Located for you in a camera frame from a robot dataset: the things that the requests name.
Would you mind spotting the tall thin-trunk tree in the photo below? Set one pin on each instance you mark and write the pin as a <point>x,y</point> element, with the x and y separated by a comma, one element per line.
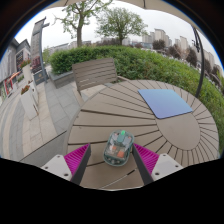
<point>79,30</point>

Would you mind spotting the blue square mouse pad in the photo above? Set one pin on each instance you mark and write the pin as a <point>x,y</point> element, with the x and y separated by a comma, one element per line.
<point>165,103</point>

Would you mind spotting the white planter with flowers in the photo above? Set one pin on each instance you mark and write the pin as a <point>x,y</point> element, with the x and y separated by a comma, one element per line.
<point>26,71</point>
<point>28,103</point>

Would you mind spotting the tall grey sign pillar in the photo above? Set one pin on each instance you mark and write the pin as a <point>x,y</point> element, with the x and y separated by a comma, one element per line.
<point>36,46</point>

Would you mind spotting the distant apartment buildings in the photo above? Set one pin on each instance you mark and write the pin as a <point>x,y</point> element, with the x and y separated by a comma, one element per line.
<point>160,35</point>

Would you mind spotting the round leafy green tree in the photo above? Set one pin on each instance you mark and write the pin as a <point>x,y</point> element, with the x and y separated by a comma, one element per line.
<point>120,23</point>

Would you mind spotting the brown slatted outdoor chair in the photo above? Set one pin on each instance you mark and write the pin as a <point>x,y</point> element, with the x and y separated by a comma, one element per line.
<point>95,71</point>

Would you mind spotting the grey shopfront building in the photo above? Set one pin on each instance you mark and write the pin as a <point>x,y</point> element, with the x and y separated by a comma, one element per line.
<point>13,61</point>

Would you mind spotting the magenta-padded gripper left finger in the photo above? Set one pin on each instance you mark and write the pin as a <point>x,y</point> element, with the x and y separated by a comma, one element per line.
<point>77,159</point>

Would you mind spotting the dark curved umbrella pole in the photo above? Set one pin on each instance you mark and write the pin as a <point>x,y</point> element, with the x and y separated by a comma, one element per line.
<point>201,66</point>

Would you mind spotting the beige umbrella canopy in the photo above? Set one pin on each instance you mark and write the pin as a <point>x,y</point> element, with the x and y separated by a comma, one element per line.
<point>140,2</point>

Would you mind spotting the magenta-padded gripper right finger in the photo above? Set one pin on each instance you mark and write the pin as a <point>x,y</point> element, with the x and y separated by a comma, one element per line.
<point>148,160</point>

